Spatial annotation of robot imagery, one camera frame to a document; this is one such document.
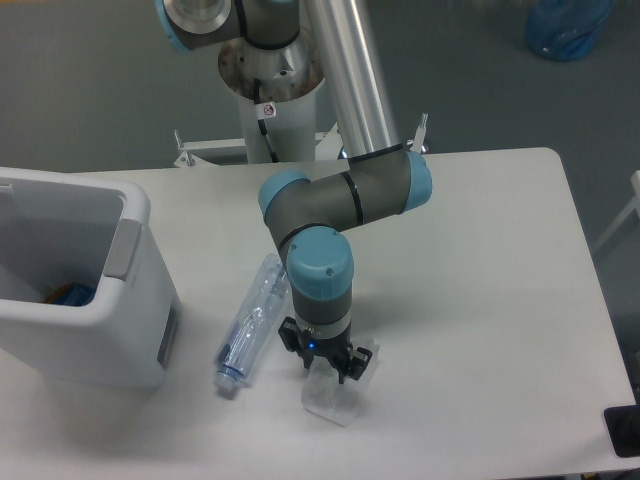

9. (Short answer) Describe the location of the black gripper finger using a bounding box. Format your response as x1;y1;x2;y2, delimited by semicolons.
335;347;373;384
278;317;311;370

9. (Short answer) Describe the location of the white plastic pouch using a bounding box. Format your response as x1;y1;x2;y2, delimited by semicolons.
301;337;380;427

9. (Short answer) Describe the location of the clear plastic bottle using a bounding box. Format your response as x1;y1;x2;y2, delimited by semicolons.
213;254;291;396

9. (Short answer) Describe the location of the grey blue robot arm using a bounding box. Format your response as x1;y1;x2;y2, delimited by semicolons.
156;1;432;380

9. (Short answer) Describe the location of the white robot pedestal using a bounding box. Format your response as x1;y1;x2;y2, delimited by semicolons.
218;28;325;164

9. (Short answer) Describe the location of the black device at table edge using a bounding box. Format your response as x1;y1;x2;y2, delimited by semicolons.
604;405;639;458

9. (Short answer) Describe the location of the white frame right edge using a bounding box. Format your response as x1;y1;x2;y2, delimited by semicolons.
592;170;639;256

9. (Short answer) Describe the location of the blue trash inside can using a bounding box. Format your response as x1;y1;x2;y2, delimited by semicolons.
44;282;96;307

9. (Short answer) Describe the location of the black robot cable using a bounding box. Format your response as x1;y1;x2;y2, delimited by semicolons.
252;78;280;164

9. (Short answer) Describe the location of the white base foot bracket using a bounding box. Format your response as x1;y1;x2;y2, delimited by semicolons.
174;113;430;168

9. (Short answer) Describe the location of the white plastic trash can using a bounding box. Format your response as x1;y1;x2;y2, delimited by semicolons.
1;168;180;388

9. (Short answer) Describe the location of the blue plastic bag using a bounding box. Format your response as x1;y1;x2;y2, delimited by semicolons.
524;0;615;62

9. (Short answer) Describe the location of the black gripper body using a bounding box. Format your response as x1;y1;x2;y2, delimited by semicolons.
295;324;351;373

